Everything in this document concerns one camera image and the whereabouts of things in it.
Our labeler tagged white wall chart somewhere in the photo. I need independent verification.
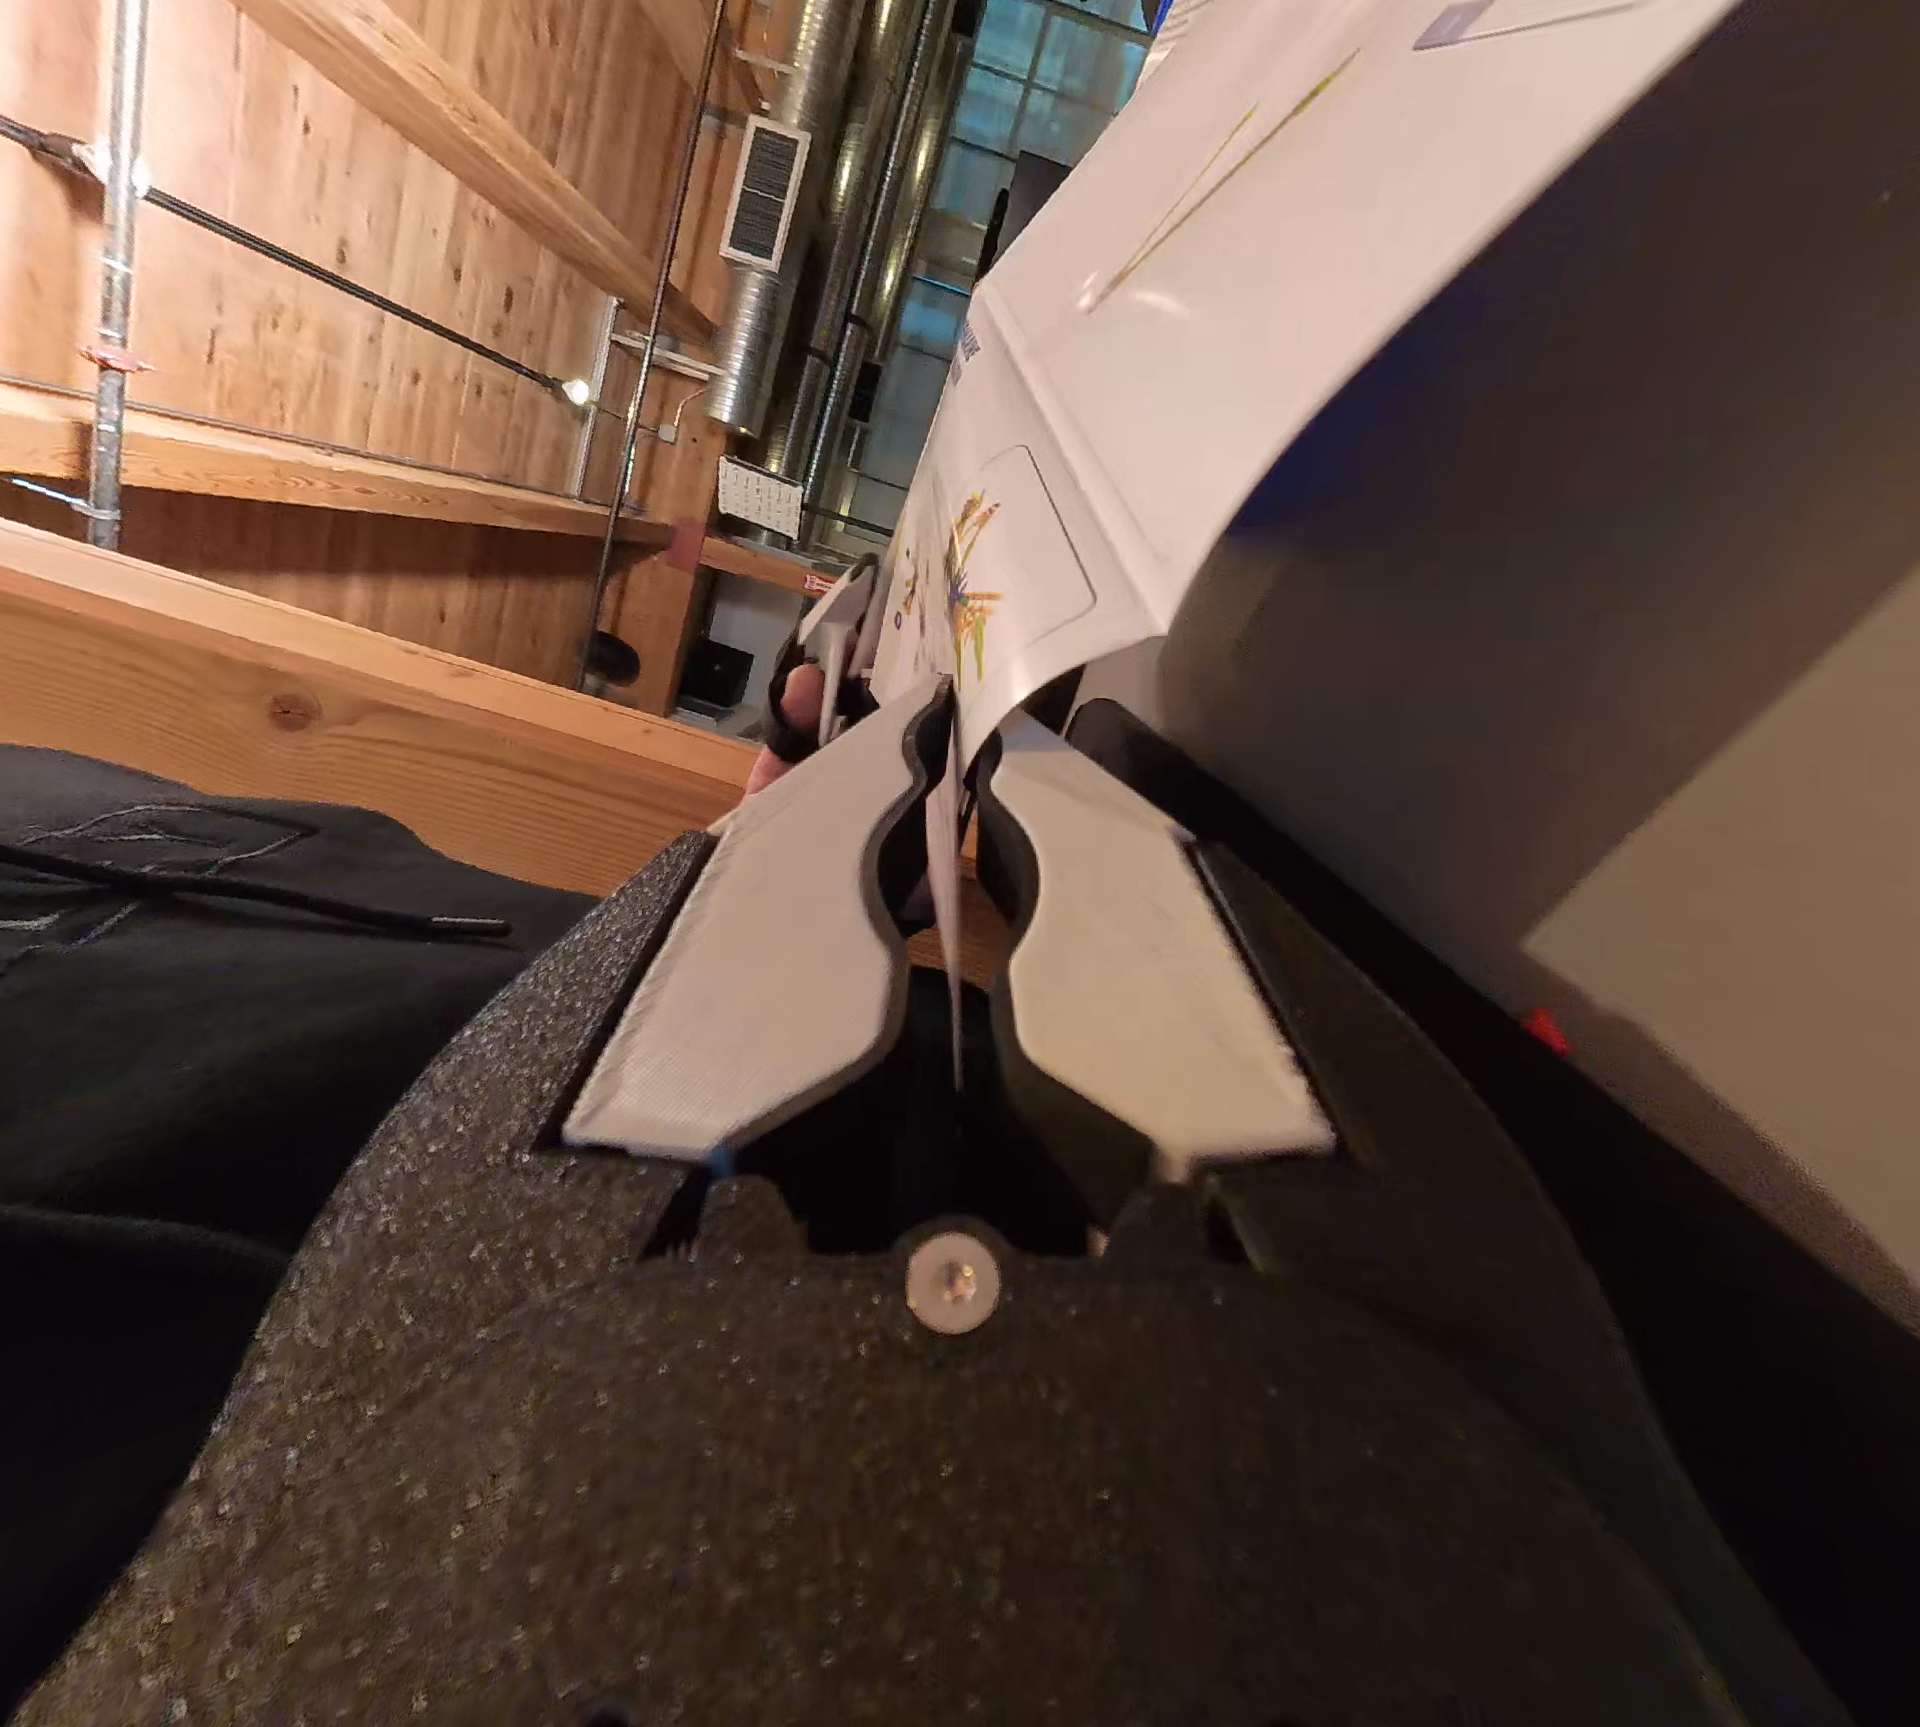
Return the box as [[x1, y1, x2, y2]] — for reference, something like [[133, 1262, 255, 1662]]
[[713, 456, 807, 548]]

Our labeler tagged metal air duct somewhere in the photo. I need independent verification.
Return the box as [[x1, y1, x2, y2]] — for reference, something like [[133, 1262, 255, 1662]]
[[703, 0, 991, 514]]

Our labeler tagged black chair armrest pad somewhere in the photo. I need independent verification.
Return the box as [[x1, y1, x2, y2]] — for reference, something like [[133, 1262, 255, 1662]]
[[1067, 700, 1920, 1727]]

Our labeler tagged white wall vent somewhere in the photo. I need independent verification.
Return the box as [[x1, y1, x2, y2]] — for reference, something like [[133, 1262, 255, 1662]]
[[715, 113, 816, 270]]

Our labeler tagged person's left hand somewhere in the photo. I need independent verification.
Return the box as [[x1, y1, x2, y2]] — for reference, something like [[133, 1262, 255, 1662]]
[[742, 666, 842, 802]]

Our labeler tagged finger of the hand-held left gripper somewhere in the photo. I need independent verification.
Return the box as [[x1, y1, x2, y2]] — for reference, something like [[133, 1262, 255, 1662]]
[[794, 558, 890, 686]]

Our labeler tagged toy instruction booklet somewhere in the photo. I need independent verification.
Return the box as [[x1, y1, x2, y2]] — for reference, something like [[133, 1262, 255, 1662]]
[[869, 0, 1920, 1100]]

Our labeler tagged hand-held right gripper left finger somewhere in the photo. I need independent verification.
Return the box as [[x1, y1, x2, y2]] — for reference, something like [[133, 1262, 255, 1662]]
[[558, 678, 958, 1160]]

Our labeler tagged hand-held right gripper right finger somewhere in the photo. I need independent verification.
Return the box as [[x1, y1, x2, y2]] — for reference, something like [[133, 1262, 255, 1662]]
[[971, 714, 1340, 1184]]

